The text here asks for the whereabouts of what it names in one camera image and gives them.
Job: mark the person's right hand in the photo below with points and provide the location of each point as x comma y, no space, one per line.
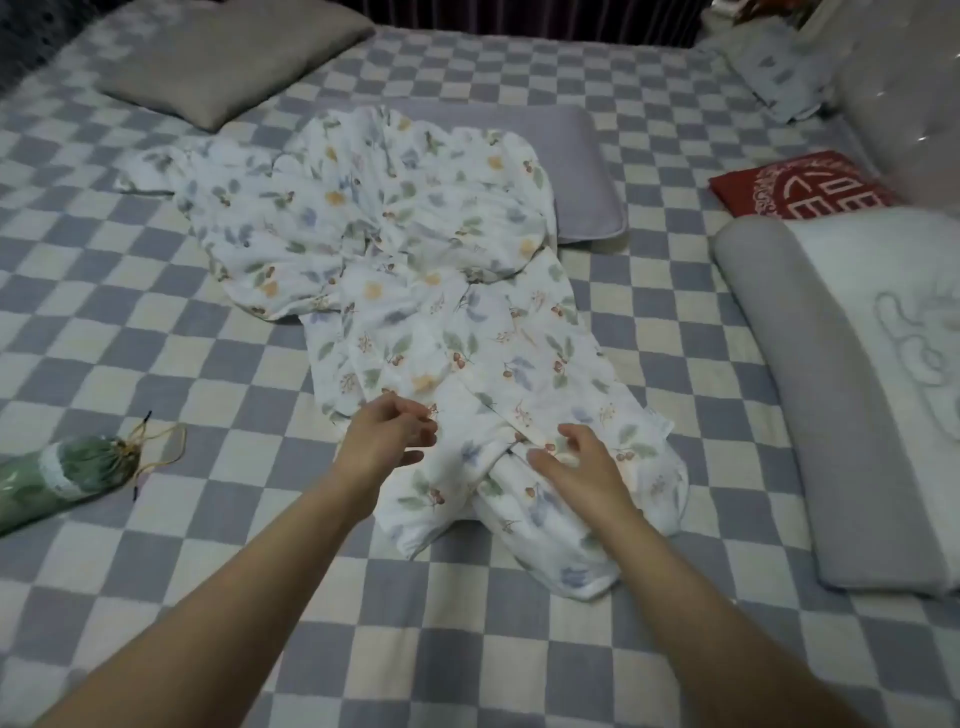
596,480

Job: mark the person's left hand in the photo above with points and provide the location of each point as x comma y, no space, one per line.
375,450

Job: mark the person's right fingers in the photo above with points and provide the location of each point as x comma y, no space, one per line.
559,459

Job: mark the person's left thumb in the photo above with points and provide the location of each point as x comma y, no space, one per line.
411,457

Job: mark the person's right forearm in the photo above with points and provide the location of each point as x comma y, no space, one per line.
712,637

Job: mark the person's left forearm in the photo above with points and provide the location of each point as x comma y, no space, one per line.
225,615

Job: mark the white floral pajama pants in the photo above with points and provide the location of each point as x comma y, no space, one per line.
487,352

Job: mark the purple white checkered bed sheet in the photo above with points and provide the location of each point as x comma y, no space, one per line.
465,660

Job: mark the grey long pillow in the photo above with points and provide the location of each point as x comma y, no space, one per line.
795,390

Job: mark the white floral pajama top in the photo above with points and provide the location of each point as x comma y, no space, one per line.
360,210

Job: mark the lilac flat pillow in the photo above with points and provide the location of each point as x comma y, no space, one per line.
581,172

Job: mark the white embroidered towel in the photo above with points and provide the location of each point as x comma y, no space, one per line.
885,337

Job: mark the red patterned cushion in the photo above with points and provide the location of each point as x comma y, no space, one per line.
802,187

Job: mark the taupe flat pillow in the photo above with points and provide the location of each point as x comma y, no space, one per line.
232,60

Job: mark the dark striped curtain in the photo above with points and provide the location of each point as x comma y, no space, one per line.
540,19

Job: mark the folded floral cloth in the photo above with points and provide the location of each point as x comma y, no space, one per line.
772,71

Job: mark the white tufted headboard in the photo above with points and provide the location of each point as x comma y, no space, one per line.
900,97

